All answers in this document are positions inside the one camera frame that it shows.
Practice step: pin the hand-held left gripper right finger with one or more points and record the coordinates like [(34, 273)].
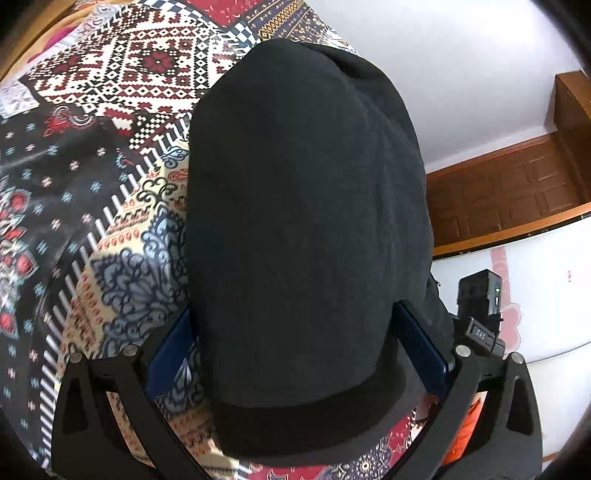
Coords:
[(425, 344)]

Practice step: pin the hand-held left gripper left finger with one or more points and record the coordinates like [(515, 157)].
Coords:
[(173, 350)]

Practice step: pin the black zip hoodie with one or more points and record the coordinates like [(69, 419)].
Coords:
[(300, 221)]

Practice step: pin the person's right forearm orange sleeve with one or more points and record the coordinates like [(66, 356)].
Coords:
[(466, 429)]

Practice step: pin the brown wooden door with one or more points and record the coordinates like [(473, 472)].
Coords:
[(503, 198)]

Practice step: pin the patterned patchwork blanket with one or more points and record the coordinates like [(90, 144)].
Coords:
[(92, 184)]

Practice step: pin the pink heart wall sticker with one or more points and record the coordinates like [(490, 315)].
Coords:
[(505, 295)]

